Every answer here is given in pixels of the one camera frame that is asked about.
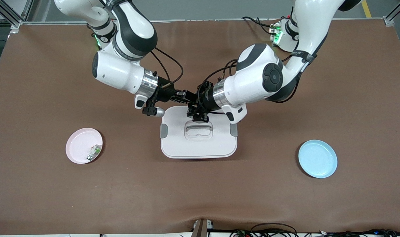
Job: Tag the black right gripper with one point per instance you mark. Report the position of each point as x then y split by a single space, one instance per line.
166 92

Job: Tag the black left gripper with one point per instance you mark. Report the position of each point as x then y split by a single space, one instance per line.
206 98

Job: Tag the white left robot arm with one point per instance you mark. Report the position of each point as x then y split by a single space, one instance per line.
252 75

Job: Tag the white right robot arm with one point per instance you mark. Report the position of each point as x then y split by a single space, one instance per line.
117 70

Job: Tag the grey box latch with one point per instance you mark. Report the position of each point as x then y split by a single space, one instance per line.
233 130
163 131

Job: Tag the white lidded storage box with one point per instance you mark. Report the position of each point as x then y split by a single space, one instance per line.
200 148

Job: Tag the brown table cover mat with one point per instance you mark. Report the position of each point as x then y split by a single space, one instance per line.
200 191

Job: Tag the pink round plate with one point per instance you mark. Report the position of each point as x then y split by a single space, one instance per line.
78 144

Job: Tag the light blue round plate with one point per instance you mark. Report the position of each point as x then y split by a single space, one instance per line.
318 161

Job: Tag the silver table edge rail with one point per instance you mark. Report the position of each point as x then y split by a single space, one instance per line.
203 20

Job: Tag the green and white switch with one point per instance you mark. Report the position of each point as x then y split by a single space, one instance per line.
94 151

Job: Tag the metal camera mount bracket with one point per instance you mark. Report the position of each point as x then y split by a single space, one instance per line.
201 228

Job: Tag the aluminium frame profile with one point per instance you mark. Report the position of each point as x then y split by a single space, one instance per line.
16 23
388 21

